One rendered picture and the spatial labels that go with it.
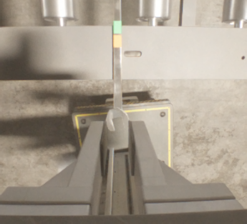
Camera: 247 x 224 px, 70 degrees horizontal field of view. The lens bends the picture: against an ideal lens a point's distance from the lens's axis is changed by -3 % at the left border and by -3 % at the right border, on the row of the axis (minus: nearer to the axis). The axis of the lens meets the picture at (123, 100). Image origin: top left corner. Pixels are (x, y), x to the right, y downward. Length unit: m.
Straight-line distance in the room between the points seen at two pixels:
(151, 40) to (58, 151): 1.62
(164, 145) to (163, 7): 1.01
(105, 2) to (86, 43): 1.21
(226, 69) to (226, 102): 1.46
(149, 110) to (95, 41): 0.98
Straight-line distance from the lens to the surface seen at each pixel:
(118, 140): 1.32
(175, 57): 0.33
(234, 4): 0.71
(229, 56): 0.37
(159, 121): 1.29
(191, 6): 0.76
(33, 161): 1.97
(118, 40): 0.31
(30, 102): 1.72
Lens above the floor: 1.48
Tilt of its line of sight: 74 degrees down
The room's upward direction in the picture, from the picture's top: 174 degrees clockwise
